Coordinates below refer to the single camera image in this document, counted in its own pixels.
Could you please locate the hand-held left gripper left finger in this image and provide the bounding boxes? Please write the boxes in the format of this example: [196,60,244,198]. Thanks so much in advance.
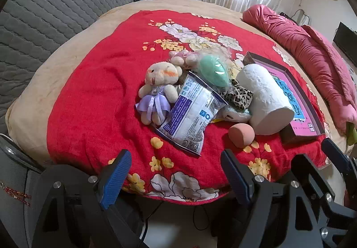
[31,149,145,248]

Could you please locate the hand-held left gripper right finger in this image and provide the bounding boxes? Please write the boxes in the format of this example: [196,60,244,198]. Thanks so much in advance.
[220,149,321,248]

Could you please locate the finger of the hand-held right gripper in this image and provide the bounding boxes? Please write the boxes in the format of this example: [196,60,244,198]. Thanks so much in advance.
[321,138,357,182]
[291,153,339,209]

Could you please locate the pink makeup sponge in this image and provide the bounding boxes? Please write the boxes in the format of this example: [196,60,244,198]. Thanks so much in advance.
[228,123,255,149]

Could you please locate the green floral tissue pack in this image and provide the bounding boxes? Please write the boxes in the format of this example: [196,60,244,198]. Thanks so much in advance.
[220,106,253,124]

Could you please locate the brown box with pink inside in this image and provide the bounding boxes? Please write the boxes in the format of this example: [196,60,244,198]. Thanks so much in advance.
[242,51,326,145]

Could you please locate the blue white cotton pad packet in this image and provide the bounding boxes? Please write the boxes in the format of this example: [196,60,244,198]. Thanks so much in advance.
[158,70,229,157]

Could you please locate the leopard print scrunchie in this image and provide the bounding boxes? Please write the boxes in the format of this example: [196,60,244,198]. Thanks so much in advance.
[220,79,254,111]

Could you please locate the white toilet paper roll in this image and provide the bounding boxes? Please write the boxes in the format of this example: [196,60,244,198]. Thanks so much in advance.
[236,64,295,136]

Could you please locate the plush bear with purple dress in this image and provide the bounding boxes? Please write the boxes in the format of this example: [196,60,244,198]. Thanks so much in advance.
[135,61,183,126]

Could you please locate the green makeup sponge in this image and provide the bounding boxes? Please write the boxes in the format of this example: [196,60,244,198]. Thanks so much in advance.
[195,49,237,90]

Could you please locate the plush bear with pink bow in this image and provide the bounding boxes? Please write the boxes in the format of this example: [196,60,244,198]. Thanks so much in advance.
[169,50,201,70]

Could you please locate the yellow-green cloth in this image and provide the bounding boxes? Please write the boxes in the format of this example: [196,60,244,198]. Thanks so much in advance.
[346,123,357,146]

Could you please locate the red floral blanket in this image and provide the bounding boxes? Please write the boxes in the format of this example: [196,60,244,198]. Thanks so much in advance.
[47,10,328,205]

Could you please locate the pink quilt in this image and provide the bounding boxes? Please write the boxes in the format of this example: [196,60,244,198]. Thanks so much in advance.
[242,4,357,137]

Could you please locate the black television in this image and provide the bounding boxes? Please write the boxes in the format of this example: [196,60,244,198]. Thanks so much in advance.
[333,22,357,60]

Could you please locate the grey quilted headboard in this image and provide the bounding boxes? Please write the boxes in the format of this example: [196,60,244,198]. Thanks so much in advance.
[0,0,148,129]

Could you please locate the black cable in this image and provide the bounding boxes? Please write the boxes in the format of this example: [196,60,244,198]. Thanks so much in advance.
[192,205,212,232]
[139,201,165,248]

